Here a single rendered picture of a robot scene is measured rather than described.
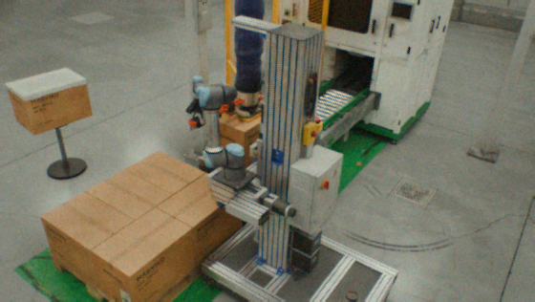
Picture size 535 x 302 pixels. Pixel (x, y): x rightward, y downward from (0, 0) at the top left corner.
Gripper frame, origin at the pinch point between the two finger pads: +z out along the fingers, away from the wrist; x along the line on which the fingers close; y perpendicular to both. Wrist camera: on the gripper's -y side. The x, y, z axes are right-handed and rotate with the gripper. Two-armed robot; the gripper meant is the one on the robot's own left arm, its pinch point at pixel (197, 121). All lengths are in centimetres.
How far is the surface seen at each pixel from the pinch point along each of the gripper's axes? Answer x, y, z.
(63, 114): 171, -11, 50
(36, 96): 173, -31, 24
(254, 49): -9, 55, -44
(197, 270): -26, -32, 112
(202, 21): 90, 100, -35
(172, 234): -20, -49, 66
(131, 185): 50, -29, 67
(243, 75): -2, 51, -22
